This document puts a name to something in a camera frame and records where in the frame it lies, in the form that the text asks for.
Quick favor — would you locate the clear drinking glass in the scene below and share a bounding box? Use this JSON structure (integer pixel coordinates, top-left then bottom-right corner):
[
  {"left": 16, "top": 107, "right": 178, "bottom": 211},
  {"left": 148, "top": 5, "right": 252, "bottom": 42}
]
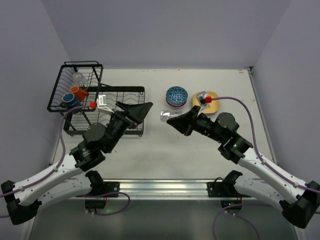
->
[
  {"left": 72, "top": 72, "right": 89, "bottom": 87},
  {"left": 160, "top": 110, "right": 183, "bottom": 123}
]

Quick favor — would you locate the yellow plastic plate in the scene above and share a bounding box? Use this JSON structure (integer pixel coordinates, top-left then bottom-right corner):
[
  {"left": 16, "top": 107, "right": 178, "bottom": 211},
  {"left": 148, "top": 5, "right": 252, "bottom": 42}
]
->
[{"left": 192, "top": 91, "right": 220, "bottom": 115}]

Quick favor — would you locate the blue triangle pattern bowl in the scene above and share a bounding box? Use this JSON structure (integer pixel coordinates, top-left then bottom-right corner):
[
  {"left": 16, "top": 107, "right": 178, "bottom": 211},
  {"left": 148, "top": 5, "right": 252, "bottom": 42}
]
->
[{"left": 165, "top": 86, "right": 188, "bottom": 103}]

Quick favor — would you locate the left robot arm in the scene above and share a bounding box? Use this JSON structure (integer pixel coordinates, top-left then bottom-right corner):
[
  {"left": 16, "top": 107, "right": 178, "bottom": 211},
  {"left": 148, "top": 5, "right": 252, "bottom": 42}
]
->
[{"left": 0, "top": 101, "right": 153, "bottom": 225}]

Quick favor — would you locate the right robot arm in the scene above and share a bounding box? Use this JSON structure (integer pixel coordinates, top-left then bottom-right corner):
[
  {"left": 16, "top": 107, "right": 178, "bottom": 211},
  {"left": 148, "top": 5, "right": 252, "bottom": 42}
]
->
[{"left": 160, "top": 106, "right": 320, "bottom": 229}]

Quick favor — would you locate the orange mug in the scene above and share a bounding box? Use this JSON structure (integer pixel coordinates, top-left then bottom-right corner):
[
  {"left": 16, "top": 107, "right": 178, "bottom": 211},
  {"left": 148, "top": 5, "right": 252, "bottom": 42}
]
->
[{"left": 70, "top": 86, "right": 89, "bottom": 102}]

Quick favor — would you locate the blue mug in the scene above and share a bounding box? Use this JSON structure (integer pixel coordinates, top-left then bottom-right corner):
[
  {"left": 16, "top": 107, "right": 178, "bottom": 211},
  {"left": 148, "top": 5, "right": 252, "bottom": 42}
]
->
[{"left": 60, "top": 92, "right": 82, "bottom": 110}]

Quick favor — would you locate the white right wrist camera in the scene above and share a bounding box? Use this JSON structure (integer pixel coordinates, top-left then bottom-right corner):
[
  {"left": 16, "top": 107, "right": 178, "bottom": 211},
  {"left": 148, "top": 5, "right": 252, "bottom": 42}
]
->
[{"left": 195, "top": 91, "right": 210, "bottom": 108}]

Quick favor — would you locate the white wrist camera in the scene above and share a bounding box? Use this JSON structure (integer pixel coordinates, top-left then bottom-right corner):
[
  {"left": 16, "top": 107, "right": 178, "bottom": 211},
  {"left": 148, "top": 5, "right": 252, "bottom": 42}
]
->
[
  {"left": 195, "top": 91, "right": 210, "bottom": 108},
  {"left": 96, "top": 94, "right": 115, "bottom": 116}
]

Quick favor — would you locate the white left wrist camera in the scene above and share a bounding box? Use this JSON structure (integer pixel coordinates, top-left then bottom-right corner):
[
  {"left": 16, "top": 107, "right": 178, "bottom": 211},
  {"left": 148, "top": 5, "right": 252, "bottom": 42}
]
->
[{"left": 96, "top": 94, "right": 115, "bottom": 116}]

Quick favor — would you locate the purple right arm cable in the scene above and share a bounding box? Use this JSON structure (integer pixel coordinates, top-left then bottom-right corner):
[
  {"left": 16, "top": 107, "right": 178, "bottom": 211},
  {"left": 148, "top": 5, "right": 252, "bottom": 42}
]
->
[{"left": 211, "top": 96, "right": 320, "bottom": 240}]

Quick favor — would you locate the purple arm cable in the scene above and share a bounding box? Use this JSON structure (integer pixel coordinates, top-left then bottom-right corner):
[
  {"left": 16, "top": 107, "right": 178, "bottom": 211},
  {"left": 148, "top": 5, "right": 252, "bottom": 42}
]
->
[
  {"left": 0, "top": 101, "right": 131, "bottom": 218},
  {"left": 211, "top": 96, "right": 320, "bottom": 240}
]

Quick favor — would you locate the black wire dish rack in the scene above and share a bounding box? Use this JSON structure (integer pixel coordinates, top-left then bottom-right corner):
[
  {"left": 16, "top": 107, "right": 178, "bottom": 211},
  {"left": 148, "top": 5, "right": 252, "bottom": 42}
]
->
[{"left": 47, "top": 61, "right": 145, "bottom": 136}]

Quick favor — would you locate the aluminium table rail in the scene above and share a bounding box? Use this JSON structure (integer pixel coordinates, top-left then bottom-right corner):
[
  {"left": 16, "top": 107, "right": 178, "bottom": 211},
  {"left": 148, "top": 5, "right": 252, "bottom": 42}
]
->
[{"left": 32, "top": 177, "right": 296, "bottom": 201}]

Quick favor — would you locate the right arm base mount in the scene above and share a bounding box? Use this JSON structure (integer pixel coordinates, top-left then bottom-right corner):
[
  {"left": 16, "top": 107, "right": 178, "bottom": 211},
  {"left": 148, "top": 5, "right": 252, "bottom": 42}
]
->
[{"left": 206, "top": 170, "right": 250, "bottom": 208}]

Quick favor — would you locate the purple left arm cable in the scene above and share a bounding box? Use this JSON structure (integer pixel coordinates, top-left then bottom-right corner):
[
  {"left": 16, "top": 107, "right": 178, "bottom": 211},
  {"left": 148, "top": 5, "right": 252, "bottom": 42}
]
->
[{"left": 0, "top": 101, "right": 131, "bottom": 218}]

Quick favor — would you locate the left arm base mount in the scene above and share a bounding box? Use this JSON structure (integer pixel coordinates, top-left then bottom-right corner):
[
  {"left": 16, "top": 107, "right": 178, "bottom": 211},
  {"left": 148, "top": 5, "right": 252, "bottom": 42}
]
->
[{"left": 84, "top": 181, "right": 120, "bottom": 213}]

